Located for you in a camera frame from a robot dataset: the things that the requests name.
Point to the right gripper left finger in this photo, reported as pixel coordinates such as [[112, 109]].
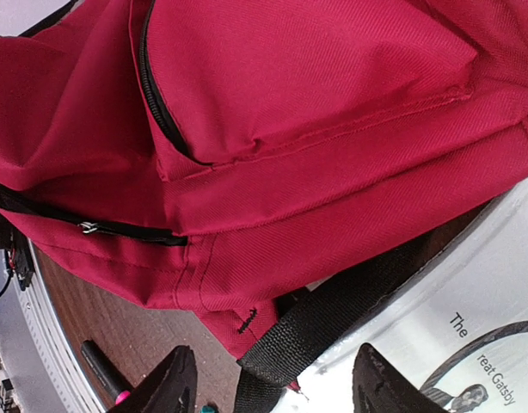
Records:
[[171, 386]]

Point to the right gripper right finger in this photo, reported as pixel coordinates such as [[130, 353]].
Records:
[[379, 388]]

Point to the red backpack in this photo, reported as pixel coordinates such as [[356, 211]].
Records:
[[273, 167]]

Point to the teal white marker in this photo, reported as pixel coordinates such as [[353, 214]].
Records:
[[208, 408]]

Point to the pink black highlighter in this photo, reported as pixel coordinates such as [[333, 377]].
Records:
[[112, 380]]

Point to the white Great Gatsby book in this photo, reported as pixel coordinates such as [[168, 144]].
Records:
[[458, 331]]

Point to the aluminium front rail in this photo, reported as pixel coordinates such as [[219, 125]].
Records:
[[41, 363]]

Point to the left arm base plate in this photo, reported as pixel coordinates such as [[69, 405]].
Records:
[[18, 256]]

